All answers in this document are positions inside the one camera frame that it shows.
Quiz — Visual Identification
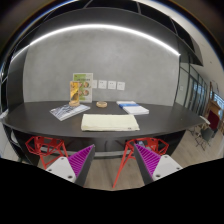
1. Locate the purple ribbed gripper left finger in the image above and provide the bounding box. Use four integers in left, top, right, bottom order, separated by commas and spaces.
45, 143, 96, 187

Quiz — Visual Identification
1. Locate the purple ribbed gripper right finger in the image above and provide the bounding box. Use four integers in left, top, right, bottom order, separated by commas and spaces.
133, 143, 184, 186

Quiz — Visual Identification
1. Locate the cream folded towel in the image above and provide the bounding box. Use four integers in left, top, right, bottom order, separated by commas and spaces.
81, 114, 139, 131

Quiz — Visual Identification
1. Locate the grey patterned magazine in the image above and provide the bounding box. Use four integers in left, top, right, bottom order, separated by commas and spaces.
50, 104, 90, 121

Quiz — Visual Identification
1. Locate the white blue booklet stack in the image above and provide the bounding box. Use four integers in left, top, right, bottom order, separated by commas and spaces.
117, 101, 149, 115

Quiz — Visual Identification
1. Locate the yellow acrylic sign stand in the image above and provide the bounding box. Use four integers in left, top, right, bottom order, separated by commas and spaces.
69, 81, 80, 106

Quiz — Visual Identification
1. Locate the black chair in background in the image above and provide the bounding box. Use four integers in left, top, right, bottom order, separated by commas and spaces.
197, 128, 214, 149

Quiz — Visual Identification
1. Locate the dark red armchair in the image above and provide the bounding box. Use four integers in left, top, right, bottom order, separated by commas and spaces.
208, 111, 220, 130

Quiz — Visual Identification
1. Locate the curved led light strip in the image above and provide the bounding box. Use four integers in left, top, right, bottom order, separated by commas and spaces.
13, 24, 180, 60

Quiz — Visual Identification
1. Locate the right red wire stool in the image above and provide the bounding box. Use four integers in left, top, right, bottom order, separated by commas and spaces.
113, 137, 169, 186

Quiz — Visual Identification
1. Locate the red wire stool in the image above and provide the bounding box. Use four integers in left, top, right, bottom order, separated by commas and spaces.
113, 137, 169, 186
25, 136, 68, 168

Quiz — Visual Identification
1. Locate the left red wire stool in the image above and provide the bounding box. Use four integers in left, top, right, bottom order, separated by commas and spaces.
25, 136, 68, 168

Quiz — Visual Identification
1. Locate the white wall socket left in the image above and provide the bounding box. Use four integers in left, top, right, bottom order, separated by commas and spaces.
98, 80, 107, 89

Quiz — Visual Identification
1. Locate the white wall socket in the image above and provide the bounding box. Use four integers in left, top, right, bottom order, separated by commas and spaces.
98, 80, 107, 89
108, 81, 116, 90
117, 82, 125, 91

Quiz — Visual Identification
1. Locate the white wall socket right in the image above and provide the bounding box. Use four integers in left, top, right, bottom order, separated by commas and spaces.
117, 82, 125, 91

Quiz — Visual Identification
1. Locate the green white wall poster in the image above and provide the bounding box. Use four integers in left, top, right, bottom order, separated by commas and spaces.
73, 73, 93, 103

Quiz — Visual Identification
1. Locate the white wall socket middle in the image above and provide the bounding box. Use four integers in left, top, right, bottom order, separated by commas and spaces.
108, 81, 116, 90

